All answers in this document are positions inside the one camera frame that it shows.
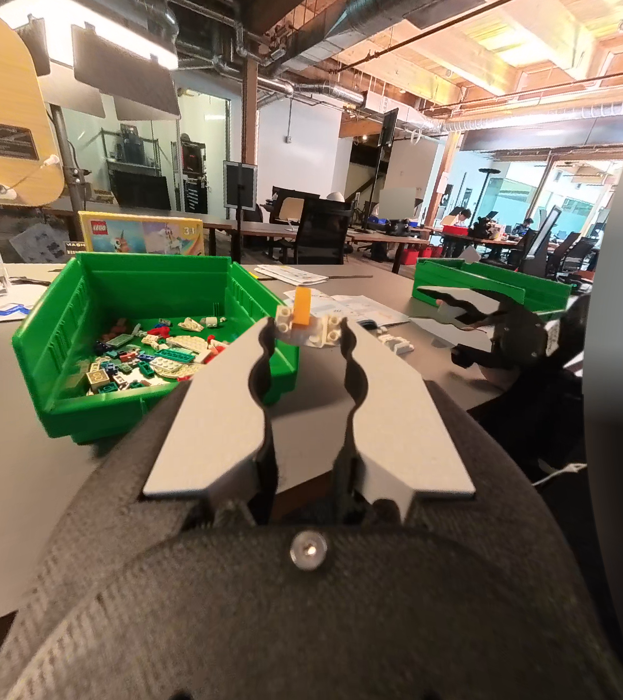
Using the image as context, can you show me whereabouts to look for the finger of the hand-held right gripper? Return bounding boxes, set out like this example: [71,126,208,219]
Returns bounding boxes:
[409,314,493,352]
[415,283,505,320]

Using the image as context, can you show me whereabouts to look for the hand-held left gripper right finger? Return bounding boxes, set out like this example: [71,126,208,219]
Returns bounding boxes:
[333,320,477,525]

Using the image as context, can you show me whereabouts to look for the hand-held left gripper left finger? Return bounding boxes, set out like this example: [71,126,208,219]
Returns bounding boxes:
[142,316,280,527]

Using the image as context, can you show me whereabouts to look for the small white bricks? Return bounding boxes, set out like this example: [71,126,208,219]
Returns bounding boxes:
[377,332,415,355]

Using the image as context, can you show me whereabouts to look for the white lego assembly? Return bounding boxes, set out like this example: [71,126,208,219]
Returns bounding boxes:
[274,302,345,351]

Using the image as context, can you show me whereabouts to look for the green plastic bin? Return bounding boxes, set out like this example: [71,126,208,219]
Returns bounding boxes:
[413,258,574,323]
[12,253,300,445]

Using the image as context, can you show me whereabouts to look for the pile of loose lego pieces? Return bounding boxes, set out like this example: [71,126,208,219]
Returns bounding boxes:
[79,314,236,396]

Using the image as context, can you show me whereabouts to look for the colourful lego set box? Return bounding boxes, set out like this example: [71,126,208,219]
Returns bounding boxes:
[79,210,205,257]

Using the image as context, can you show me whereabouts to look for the open instruction booklet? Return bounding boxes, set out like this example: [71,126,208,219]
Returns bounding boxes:
[283,289,424,329]

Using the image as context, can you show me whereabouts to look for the black floor lamp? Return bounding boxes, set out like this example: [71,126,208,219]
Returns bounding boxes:
[478,168,501,219]

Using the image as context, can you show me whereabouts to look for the black office chair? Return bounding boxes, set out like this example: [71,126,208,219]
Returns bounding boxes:
[291,197,354,267]

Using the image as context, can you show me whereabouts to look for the closed instruction booklet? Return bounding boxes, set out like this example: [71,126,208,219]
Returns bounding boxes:
[254,264,329,285]

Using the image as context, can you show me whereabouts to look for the hanging black monitor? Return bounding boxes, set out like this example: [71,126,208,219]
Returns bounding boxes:
[378,108,400,187]

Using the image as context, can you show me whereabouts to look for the black display on pole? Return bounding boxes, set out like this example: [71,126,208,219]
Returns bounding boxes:
[223,160,259,264]

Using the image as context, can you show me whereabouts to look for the printed paper sheet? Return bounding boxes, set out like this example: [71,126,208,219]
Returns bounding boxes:
[12,224,71,264]

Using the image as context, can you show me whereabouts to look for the studio light panel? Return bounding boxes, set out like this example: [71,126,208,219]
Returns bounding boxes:
[0,0,182,122]

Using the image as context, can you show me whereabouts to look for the white cable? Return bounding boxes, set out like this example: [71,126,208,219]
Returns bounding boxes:
[532,462,589,489]

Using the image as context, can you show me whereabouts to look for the silver air duct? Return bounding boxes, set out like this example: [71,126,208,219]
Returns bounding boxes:
[169,0,369,105]

